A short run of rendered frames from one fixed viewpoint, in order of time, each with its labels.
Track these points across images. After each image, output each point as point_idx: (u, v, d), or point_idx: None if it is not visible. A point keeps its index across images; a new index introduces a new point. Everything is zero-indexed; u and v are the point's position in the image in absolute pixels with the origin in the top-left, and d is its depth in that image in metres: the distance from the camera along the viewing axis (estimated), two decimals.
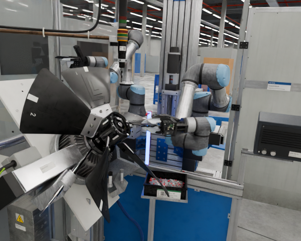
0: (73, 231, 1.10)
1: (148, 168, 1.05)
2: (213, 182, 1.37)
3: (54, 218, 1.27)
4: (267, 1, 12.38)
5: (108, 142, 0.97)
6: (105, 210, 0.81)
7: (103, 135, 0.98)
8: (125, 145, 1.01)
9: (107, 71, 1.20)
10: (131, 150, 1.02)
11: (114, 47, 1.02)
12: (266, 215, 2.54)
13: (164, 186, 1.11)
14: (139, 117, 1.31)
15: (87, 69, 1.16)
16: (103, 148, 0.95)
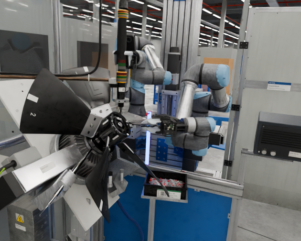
0: (73, 231, 1.10)
1: (148, 168, 1.05)
2: (213, 182, 1.37)
3: (54, 218, 1.27)
4: (267, 1, 12.38)
5: (108, 142, 0.97)
6: (105, 210, 0.81)
7: (103, 135, 0.98)
8: (125, 145, 1.01)
9: (107, 71, 1.20)
10: (131, 150, 1.02)
11: (113, 88, 1.06)
12: (266, 215, 2.54)
13: (164, 186, 1.11)
14: (139, 117, 1.31)
15: (87, 69, 1.16)
16: (103, 148, 0.95)
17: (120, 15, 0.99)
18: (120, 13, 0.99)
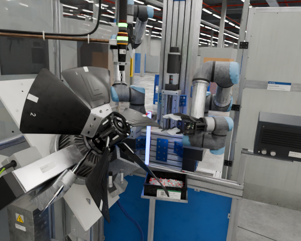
0: (73, 231, 1.10)
1: (148, 168, 1.05)
2: (213, 182, 1.37)
3: (54, 218, 1.27)
4: (267, 1, 12.38)
5: (108, 142, 0.97)
6: (105, 210, 0.81)
7: (103, 135, 0.98)
8: (125, 145, 1.01)
9: (107, 71, 1.20)
10: (131, 150, 1.02)
11: (114, 50, 1.02)
12: (266, 215, 2.54)
13: (164, 186, 1.11)
14: (139, 115, 1.31)
15: (87, 69, 1.16)
16: (103, 148, 0.95)
17: None
18: None
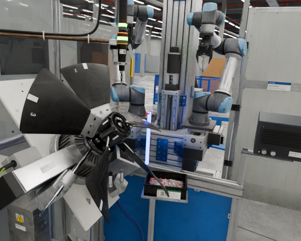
0: (73, 231, 1.10)
1: (104, 168, 0.84)
2: (213, 182, 1.37)
3: (54, 218, 1.27)
4: (267, 1, 12.38)
5: (98, 124, 0.98)
6: (30, 112, 0.79)
7: None
8: (107, 137, 0.95)
9: (158, 129, 1.29)
10: (107, 144, 0.92)
11: (114, 50, 1.02)
12: (266, 215, 2.54)
13: (101, 208, 0.77)
14: None
15: (145, 120, 1.33)
16: None
17: None
18: None
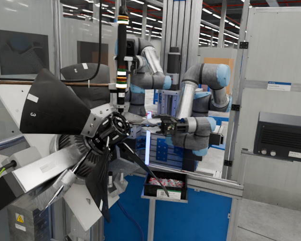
0: (73, 231, 1.10)
1: (104, 168, 0.84)
2: (213, 182, 1.37)
3: (54, 218, 1.27)
4: (267, 1, 12.38)
5: (98, 124, 0.98)
6: (30, 112, 0.79)
7: None
8: (107, 137, 0.95)
9: (159, 126, 1.28)
10: (107, 144, 0.92)
11: (113, 93, 1.06)
12: (266, 215, 2.54)
13: (101, 208, 0.77)
14: None
15: (145, 118, 1.33)
16: None
17: (120, 21, 1.00)
18: (120, 19, 0.99)
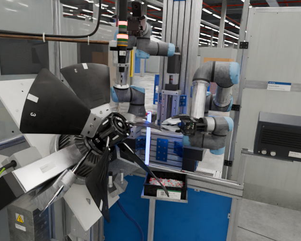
0: (73, 231, 1.10)
1: (104, 168, 0.84)
2: (213, 182, 1.37)
3: (54, 218, 1.27)
4: (267, 1, 12.38)
5: (98, 124, 0.98)
6: (30, 112, 0.79)
7: None
8: (107, 137, 0.95)
9: (158, 128, 1.28)
10: (107, 144, 0.92)
11: (114, 51, 1.02)
12: (266, 215, 2.54)
13: (101, 208, 0.77)
14: None
15: (145, 120, 1.33)
16: None
17: None
18: None
